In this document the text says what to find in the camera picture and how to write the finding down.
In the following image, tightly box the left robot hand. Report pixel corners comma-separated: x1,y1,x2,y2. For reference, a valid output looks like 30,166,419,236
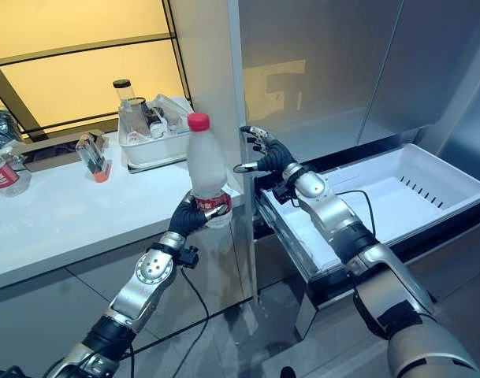
168,190,233,239

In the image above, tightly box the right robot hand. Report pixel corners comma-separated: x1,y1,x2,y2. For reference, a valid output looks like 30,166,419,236
233,125,299,177

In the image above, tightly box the red-capped water bottle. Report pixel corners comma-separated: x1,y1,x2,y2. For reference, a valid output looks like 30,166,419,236
187,111,233,229

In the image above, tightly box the silver refrigerator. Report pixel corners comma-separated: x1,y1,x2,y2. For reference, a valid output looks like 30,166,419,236
225,0,480,312

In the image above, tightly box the white plastic tub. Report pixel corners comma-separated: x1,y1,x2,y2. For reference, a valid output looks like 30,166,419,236
117,105,194,170

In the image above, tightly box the grey counter cabinet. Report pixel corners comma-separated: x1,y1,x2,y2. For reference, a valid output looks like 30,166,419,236
0,129,259,371

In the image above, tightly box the clear box with orange base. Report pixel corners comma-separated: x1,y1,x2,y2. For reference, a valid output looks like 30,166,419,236
76,132,113,184

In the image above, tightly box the clear plastic packet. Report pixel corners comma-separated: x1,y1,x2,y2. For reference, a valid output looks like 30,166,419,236
148,93,194,131

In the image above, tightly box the dark-lidded glass cup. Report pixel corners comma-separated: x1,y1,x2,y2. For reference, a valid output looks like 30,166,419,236
125,96,151,139

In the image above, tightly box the white freezer drawer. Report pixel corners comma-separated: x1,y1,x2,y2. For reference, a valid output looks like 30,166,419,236
255,143,480,308

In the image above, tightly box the black-lidded glass jar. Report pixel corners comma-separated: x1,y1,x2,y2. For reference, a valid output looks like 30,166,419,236
112,79,133,116

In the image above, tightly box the brown cardboard box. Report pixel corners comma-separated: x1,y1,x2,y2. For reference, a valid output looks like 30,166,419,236
10,129,109,172

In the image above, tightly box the red-labelled water bottle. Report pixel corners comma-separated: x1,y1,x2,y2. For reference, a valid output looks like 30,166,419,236
0,142,32,198

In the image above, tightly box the black-framed window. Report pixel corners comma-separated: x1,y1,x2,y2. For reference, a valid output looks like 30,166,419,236
0,0,190,141

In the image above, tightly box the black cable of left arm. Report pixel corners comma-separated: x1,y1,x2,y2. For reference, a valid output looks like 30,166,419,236
117,266,211,378

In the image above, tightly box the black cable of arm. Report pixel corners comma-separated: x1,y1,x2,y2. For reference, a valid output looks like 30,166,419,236
333,190,376,241
117,266,211,378

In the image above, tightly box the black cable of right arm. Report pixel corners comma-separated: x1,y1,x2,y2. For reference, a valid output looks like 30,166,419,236
333,190,376,241

